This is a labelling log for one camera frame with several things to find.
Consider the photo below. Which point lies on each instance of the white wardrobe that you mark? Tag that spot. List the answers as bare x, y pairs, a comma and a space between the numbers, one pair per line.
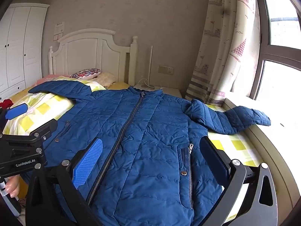
18, 47

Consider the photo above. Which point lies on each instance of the red cloth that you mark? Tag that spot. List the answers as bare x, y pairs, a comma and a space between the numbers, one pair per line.
6, 103

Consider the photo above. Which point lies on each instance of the white nightstand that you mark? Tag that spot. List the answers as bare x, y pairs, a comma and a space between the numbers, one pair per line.
170, 91

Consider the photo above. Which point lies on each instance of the yellow checked bed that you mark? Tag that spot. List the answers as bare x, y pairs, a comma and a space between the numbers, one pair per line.
47, 103

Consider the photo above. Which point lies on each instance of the printed cream curtain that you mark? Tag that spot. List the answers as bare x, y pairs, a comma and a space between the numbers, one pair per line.
223, 51

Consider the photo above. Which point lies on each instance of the cream pillow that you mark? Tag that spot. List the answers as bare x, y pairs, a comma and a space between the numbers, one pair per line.
107, 78

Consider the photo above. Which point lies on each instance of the beige wall socket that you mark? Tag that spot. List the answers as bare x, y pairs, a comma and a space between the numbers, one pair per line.
165, 69

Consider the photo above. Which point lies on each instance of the pink blanket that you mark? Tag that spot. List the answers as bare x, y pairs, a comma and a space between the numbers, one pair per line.
49, 78

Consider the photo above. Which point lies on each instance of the white wall notice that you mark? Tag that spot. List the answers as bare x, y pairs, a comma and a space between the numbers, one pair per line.
60, 28

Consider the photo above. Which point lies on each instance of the white pole lamp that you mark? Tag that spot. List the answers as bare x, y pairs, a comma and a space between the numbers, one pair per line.
152, 63

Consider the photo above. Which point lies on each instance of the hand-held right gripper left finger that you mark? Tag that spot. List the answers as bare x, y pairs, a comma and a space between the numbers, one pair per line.
89, 162

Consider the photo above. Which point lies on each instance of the patterned round pillow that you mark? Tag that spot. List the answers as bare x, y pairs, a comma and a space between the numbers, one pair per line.
85, 73

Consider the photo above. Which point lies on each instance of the blue quilted jacket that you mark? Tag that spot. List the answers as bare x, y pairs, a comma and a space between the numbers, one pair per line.
145, 146

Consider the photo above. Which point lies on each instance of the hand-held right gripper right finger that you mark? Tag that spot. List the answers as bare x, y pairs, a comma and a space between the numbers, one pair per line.
212, 160

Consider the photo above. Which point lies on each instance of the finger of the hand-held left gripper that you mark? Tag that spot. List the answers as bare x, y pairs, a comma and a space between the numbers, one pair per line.
16, 111
44, 128

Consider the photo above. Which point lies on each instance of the person's left hand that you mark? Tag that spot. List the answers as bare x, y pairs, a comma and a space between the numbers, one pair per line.
13, 186

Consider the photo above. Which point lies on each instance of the white wooden headboard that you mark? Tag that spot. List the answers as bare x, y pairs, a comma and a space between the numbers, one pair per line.
82, 54

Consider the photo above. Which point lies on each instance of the beige window sill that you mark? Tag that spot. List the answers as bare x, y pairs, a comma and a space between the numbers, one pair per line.
282, 146

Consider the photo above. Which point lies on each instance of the dark framed window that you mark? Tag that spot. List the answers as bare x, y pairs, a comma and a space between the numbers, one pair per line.
282, 16

